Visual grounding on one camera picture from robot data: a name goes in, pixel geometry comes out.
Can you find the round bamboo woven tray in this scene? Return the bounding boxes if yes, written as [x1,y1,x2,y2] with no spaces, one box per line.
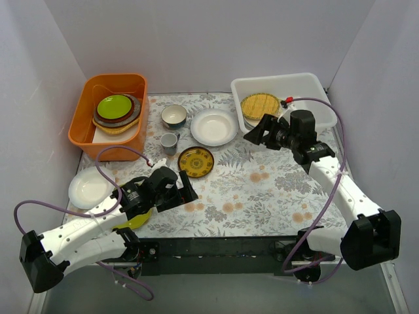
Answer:
[240,93,280,120]

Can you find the cream green glazed plate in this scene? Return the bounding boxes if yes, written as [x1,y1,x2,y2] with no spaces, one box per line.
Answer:
[244,117,260,129]

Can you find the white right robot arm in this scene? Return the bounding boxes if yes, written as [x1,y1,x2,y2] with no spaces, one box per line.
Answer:
[244,110,401,270]

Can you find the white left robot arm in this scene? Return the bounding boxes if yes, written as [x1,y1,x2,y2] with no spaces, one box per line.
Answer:
[19,166,198,293]

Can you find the white plastic bin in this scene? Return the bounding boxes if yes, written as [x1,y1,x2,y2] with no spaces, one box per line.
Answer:
[230,73,337,133]

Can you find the orange plastic bin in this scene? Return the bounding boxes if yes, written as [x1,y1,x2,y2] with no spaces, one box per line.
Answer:
[68,73,149,161]

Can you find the yellow black patterned plate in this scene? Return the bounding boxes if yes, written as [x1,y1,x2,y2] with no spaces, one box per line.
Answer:
[177,147,215,179]

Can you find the grey ceramic mug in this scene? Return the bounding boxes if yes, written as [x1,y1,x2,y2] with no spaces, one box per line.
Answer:
[160,133,180,156]

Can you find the lime green dotted plate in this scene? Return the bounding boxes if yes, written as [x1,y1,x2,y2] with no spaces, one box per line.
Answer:
[111,183,153,230]

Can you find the white deep plate blue rim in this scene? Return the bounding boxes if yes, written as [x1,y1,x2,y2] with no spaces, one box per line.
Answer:
[190,109,238,147]

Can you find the floral patterned table mat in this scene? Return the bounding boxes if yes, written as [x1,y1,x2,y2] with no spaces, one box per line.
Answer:
[62,93,366,239]

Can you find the dark teal ceramic bowl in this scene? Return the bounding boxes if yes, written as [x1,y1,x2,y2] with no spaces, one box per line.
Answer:
[160,105,187,130]

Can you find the yellow woven basket plate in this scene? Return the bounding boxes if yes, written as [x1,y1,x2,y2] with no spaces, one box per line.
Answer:
[92,116,139,135]

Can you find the white deep plate left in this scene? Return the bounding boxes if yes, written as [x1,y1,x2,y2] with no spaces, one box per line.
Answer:
[68,166,115,209]

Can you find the dark brown plate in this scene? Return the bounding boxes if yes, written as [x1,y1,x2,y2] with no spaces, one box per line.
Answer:
[94,95,136,125]

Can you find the white square plate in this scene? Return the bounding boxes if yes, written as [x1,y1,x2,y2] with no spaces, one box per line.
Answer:
[92,126,137,143]

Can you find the grey speckled plate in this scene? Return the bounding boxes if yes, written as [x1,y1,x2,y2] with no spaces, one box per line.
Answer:
[93,94,141,122]

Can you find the lime green small plate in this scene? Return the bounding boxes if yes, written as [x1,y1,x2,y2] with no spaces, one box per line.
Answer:
[96,94,133,120]

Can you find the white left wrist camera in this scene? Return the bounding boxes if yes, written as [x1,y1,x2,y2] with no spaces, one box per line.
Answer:
[152,158,172,170]

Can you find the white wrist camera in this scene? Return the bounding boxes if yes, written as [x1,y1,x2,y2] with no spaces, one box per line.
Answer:
[278,97,296,119]
[152,158,172,170]

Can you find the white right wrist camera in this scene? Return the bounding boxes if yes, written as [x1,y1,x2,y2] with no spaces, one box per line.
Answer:
[278,97,296,119]

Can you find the aluminium frame rail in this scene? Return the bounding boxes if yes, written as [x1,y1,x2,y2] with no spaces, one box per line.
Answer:
[39,237,393,268]

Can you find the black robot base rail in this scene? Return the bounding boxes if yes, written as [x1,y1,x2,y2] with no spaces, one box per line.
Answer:
[101,234,335,277]

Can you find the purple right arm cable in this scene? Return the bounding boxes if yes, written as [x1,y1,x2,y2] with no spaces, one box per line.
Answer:
[281,96,347,285]

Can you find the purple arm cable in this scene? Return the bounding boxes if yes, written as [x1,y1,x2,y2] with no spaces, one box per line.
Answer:
[13,145,158,301]
[281,96,347,285]

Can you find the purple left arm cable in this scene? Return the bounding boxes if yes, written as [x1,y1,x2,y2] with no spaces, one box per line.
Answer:
[13,145,158,301]

